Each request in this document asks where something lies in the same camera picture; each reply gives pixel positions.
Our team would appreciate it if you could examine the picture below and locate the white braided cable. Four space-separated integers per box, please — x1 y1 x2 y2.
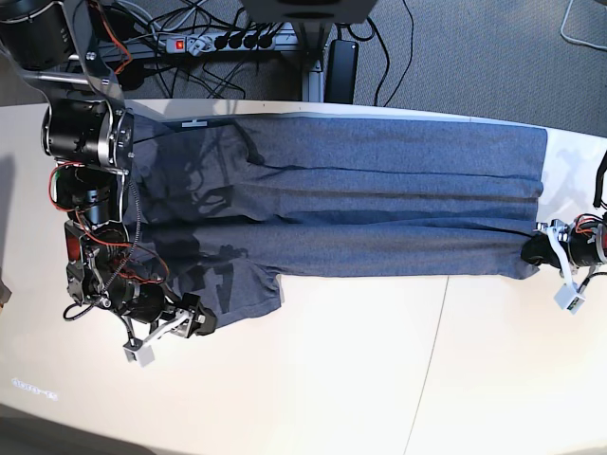
559 0 607 53

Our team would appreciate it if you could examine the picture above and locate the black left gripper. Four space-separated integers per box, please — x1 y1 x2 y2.
521 222 606 267

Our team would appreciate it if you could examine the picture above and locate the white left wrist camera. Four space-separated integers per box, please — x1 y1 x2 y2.
554 284 585 315

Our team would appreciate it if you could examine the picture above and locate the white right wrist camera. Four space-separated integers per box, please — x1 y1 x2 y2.
123 338 155 367

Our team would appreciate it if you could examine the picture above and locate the blue-grey T-shirt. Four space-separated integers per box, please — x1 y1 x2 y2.
132 117 547 326

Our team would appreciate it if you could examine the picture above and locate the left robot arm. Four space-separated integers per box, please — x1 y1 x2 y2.
521 212 606 269

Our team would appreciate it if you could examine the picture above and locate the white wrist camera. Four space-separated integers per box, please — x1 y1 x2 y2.
554 284 585 315
123 338 155 367

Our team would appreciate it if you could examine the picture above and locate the white power strip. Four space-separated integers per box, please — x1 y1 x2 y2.
162 31 276 57

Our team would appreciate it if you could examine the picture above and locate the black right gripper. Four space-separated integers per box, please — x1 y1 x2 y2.
118 283 218 338

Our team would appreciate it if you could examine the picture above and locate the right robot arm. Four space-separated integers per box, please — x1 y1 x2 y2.
1 1 217 338

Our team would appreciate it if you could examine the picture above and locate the black camera mount overhead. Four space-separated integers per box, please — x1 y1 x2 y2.
240 0 377 24

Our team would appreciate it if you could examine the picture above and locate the black power adapter brick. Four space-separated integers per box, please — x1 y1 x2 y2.
324 39 359 104

